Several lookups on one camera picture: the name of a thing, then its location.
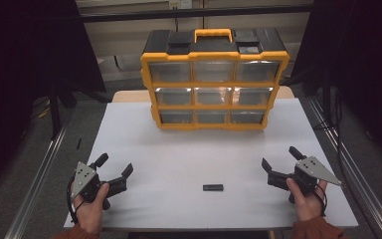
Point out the white wall socket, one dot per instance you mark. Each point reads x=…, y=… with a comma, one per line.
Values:
x=180, y=4

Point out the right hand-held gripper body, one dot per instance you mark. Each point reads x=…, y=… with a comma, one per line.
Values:
x=311, y=169

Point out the small black floor piece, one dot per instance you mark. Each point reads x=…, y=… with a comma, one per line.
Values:
x=78, y=143

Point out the small black rectangular block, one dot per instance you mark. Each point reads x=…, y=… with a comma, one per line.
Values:
x=213, y=187

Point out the person's left hand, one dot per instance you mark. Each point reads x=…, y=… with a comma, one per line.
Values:
x=91, y=215

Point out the person's right hand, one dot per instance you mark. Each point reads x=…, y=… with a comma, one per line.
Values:
x=308, y=205

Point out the white table sheet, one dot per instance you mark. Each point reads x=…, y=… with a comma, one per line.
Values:
x=192, y=159

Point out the dark curtain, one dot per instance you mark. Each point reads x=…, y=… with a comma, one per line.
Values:
x=30, y=59
x=361, y=66

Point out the set of clear drawers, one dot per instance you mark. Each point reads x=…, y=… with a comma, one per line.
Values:
x=214, y=71

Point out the metal floor rail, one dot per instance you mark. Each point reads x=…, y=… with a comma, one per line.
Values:
x=36, y=186
x=354, y=172

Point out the yellow black organizer cabinet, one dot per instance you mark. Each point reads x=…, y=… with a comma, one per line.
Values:
x=182, y=45

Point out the clear plastic bin drawer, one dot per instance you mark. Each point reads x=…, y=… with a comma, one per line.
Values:
x=247, y=117

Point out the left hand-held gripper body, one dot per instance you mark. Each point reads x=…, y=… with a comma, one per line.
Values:
x=84, y=176

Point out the black metal stand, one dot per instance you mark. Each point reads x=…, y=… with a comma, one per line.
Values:
x=54, y=113

